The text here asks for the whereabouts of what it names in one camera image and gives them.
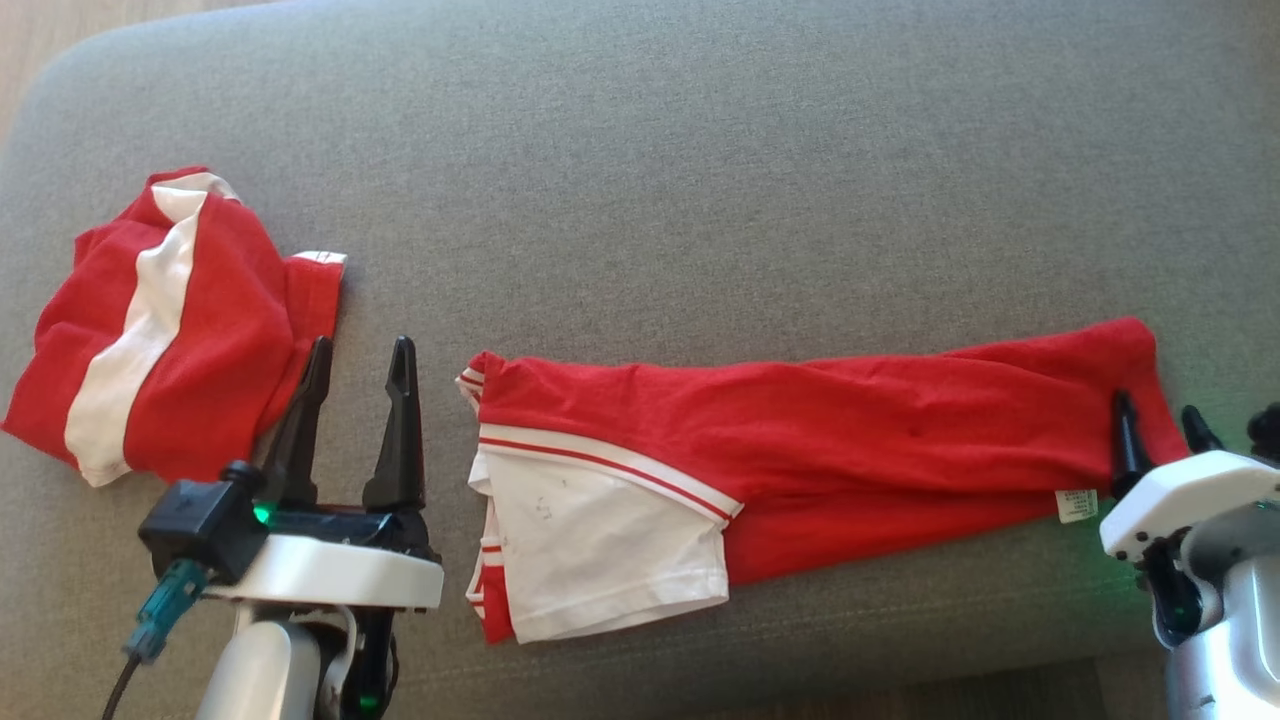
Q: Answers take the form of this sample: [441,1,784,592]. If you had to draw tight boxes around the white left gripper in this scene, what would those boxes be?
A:
[205,336,446,611]

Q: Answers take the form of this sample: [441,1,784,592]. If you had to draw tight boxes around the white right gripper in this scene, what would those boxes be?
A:
[1100,390,1280,559]

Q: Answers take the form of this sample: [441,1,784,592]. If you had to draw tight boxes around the red shorts white stripe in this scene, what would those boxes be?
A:
[0,167,348,488]

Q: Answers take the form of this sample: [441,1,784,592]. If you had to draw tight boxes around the red Bulls jersey white sleeves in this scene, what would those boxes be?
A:
[457,317,1191,646]

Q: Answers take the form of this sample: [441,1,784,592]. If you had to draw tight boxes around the grey fabric sofa seat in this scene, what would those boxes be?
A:
[0,0,1280,720]

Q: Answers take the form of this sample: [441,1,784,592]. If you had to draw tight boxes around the left black cable teal plug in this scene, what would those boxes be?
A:
[100,560,208,720]

